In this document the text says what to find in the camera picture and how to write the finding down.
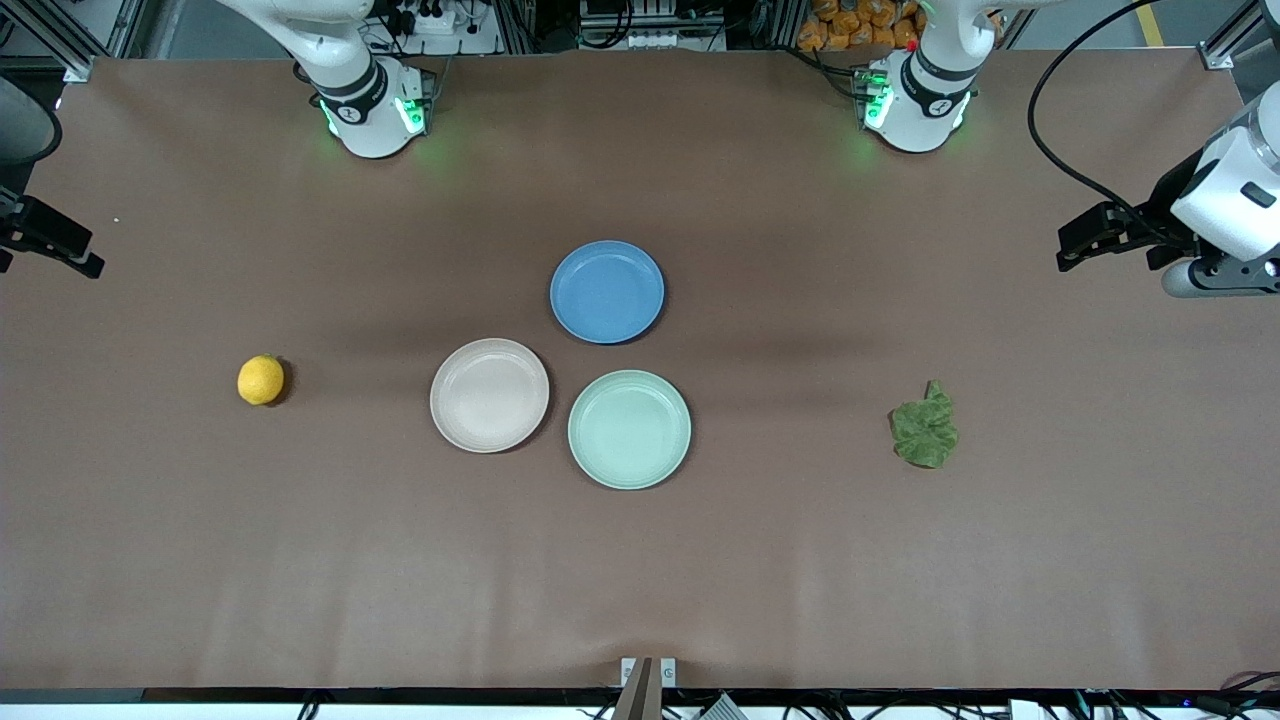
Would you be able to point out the yellow lemon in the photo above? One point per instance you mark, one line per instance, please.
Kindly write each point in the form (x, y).
(260, 381)

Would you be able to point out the pale beige round plate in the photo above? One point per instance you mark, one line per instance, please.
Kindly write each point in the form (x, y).
(490, 395)

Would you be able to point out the green lettuce leaf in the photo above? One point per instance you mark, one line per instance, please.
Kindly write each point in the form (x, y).
(925, 432)

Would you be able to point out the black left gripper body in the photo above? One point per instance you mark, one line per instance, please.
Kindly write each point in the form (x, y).
(1166, 203)

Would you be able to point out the brown post with white brackets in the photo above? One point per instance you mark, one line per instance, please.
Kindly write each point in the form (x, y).
(640, 700)

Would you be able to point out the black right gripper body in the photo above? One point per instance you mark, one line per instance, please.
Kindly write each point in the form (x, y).
(22, 222)

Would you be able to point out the pale green round plate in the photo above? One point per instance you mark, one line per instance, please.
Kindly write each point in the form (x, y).
(629, 430)

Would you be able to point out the box of orange packets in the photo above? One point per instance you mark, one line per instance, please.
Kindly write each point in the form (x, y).
(840, 25)

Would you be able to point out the aluminium frame profile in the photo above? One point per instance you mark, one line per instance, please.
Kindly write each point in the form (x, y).
(78, 68)
(1218, 57)

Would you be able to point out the white power strip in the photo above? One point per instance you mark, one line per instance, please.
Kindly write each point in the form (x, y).
(430, 20)

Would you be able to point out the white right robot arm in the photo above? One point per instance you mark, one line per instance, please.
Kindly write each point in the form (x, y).
(370, 110)

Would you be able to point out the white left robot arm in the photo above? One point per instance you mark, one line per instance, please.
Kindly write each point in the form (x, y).
(915, 110)

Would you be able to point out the blue round plate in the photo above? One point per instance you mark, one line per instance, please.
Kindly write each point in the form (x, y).
(607, 292)

